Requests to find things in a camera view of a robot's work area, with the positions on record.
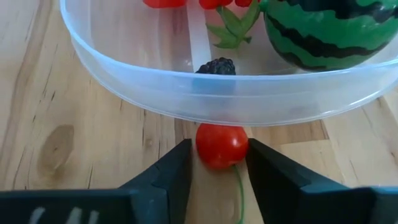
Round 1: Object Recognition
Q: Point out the black toy blackberry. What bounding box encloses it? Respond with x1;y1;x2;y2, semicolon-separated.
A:
195;57;237;76

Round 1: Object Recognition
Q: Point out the red toy strawberry with leaves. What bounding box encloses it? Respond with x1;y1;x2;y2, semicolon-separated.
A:
198;0;261;50

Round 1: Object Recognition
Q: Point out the red toy bell pepper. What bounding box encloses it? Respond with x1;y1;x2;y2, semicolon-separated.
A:
142;0;188;9

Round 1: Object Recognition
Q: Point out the green striped toy watermelon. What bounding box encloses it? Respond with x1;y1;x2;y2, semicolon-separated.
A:
259;0;398;73

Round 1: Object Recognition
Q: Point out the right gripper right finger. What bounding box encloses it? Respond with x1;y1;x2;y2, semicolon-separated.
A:
245;138;398;224

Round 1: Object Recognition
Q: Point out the clear plastic tupperware container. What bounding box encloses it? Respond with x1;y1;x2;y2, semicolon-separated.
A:
59;0;398;127

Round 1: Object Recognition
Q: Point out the red toy cherry with stem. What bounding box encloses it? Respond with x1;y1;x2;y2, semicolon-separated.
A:
195;123;249;224

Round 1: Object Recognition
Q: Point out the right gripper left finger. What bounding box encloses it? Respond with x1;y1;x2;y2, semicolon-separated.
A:
0;138;193;224

